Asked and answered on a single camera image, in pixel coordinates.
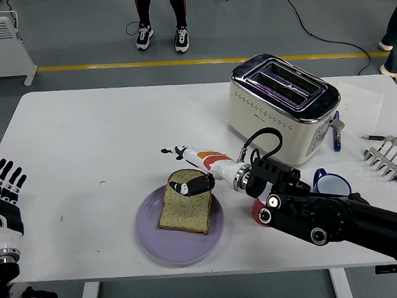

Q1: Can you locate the red mug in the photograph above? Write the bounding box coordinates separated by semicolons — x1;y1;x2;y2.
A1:
250;197;271;229

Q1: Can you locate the person in black leggings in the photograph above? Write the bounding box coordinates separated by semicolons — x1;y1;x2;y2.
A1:
133;0;191;56

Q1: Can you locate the white paper sheet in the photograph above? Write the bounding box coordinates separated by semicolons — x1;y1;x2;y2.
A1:
333;78;387;139

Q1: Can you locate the metal toast rack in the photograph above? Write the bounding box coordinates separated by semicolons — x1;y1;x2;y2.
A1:
361;135;397;185

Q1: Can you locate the cream and chrome toaster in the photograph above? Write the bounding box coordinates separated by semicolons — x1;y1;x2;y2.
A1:
222;48;348;171

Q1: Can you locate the black pen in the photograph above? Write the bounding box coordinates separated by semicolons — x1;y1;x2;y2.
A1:
360;133;397;146

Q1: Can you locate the blue marker pen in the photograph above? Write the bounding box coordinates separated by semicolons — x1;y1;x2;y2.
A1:
330;110;343;152

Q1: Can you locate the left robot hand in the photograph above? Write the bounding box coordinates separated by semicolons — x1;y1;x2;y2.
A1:
0;156;33;254

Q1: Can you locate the purple plate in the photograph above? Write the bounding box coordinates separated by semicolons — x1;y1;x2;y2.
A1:
133;180;228;270

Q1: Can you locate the black table control panel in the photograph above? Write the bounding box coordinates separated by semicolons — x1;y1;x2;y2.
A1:
375;263;397;274

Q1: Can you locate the long black floor cable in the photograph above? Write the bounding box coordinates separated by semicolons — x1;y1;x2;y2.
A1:
274;0;374;82

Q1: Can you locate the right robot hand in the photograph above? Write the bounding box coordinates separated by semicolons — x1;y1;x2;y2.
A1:
160;141;243;199

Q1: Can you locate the bread slice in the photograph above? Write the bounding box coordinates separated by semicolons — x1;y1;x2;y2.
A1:
153;167;216;239

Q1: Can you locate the blue mug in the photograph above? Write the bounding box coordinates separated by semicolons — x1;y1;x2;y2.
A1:
311;166;353;199

